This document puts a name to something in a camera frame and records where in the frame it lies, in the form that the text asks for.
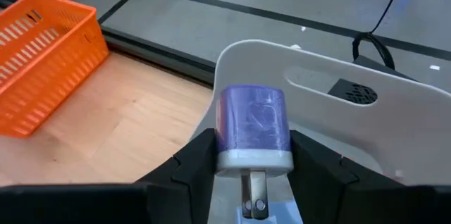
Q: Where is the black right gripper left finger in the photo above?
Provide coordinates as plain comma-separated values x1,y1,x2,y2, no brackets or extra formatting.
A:
0,127,218,224

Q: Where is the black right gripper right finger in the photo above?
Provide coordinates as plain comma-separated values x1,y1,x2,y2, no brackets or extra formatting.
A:
288,129,451,224

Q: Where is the purple and white wall charger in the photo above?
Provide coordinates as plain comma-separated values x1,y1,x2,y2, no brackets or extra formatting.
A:
215,83,295,220

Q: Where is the clear plastic bin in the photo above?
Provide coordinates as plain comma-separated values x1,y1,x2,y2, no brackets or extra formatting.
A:
190,39,451,224

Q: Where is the black perforated computer case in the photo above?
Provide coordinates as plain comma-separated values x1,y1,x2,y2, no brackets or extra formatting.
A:
327,54,419,106

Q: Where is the orange slatted plastic basket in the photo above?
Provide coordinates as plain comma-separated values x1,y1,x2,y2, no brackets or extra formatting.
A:
0,0,111,139

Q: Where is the black floor cable with coil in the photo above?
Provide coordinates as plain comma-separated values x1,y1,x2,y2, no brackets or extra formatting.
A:
352,0,412,72

